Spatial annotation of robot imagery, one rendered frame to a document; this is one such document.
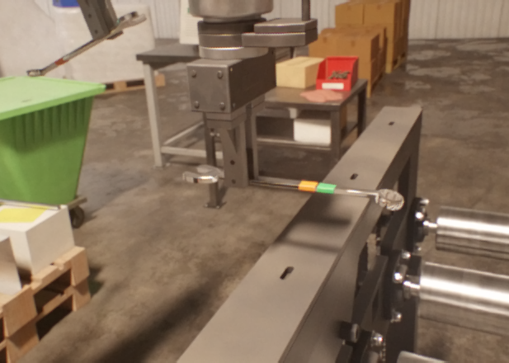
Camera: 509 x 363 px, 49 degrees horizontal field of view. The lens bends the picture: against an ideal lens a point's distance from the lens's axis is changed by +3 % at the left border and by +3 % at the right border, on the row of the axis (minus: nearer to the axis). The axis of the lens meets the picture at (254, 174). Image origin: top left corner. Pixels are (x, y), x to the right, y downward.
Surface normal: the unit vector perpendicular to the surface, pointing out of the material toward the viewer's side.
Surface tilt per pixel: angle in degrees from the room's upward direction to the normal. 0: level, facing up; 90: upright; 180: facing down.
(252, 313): 0
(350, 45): 90
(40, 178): 101
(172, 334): 0
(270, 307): 0
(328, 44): 90
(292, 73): 90
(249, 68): 90
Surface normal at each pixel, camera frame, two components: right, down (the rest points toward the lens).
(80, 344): -0.05, -0.93
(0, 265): -0.40, 0.35
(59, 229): 0.93, 0.09
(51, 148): 0.84, 0.32
